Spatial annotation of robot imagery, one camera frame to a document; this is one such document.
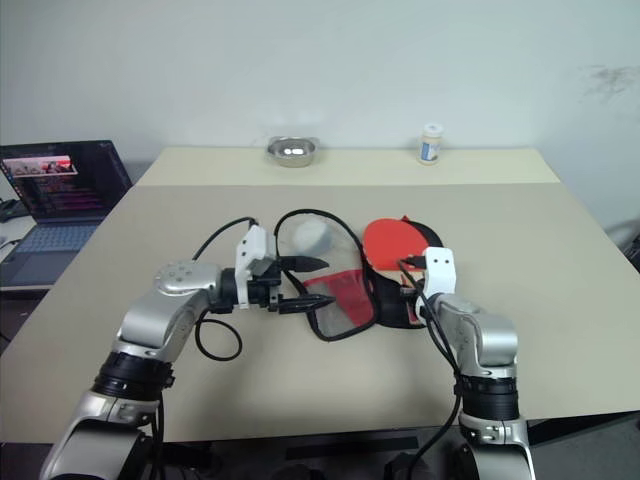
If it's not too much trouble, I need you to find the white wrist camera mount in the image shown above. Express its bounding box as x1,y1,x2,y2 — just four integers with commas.
233,226,277,309
422,245,459,297

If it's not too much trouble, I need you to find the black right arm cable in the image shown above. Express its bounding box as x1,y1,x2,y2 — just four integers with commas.
397,254,476,480

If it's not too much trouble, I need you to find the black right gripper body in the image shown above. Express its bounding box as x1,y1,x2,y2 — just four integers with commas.
402,272,429,322

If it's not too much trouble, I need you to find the red table tennis paddle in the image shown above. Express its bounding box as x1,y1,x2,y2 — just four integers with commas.
361,215,435,275

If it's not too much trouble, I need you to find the black and clear paddle case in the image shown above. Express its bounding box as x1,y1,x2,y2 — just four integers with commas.
273,208,447,344

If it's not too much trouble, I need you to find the stainless steel bowl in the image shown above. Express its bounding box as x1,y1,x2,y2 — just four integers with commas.
264,134,322,169

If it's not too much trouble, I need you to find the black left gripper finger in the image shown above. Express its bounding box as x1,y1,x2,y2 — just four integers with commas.
279,254,330,275
277,294,336,315

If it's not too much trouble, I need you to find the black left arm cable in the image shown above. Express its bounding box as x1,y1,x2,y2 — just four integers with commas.
149,216,261,480

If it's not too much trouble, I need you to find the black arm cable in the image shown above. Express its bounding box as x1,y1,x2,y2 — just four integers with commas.
149,216,261,480
397,254,476,480

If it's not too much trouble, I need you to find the open dark laptop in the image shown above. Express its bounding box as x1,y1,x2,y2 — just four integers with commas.
0,139,134,289

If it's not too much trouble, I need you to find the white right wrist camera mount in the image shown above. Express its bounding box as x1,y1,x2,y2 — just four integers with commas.
422,245,459,297

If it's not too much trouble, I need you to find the small white jar with label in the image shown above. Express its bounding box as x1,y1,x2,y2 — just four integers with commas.
416,122,444,167

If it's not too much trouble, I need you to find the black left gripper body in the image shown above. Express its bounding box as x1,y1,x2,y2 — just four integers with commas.
248,257,285,315

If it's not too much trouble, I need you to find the dark rounded shape under table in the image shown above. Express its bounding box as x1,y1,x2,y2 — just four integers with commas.
383,449,437,480

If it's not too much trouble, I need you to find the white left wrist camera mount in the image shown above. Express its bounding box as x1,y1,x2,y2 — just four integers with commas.
233,226,277,309

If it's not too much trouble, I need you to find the white round puck in case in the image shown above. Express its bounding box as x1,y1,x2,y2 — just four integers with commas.
291,219,335,254

